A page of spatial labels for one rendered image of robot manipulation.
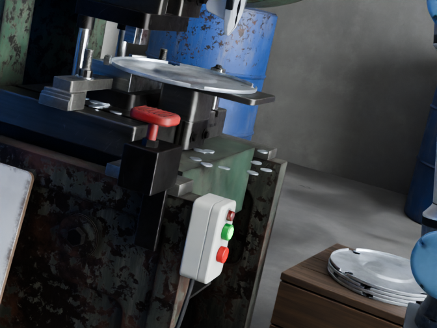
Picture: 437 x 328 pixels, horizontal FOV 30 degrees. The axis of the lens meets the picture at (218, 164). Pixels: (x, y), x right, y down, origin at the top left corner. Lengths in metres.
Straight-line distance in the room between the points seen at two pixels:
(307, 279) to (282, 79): 3.15
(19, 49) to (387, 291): 0.98
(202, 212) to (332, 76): 3.64
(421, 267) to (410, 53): 3.53
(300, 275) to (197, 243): 0.65
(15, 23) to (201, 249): 0.58
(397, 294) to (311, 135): 3.10
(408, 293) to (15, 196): 0.92
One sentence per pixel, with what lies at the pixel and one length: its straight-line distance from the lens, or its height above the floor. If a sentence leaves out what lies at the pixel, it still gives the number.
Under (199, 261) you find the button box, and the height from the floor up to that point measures 0.53.
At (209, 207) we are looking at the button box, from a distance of 1.31.
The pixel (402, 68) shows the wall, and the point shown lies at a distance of 4.83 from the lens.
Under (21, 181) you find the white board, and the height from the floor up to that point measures 0.57.
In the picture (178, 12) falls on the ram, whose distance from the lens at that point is 1.56.
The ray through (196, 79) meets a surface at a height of 0.79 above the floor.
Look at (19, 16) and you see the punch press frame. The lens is 1.62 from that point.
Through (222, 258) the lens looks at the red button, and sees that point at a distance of 1.35.
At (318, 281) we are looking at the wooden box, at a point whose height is 0.35.
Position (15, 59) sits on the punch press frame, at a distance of 1.64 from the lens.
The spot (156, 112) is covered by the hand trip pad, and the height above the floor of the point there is 0.76.
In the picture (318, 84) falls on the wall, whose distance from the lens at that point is 4.93.
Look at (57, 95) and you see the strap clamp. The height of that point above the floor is 0.73.
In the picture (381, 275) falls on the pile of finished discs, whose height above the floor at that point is 0.38.
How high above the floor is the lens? 0.97
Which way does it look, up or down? 12 degrees down
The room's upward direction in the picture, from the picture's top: 12 degrees clockwise
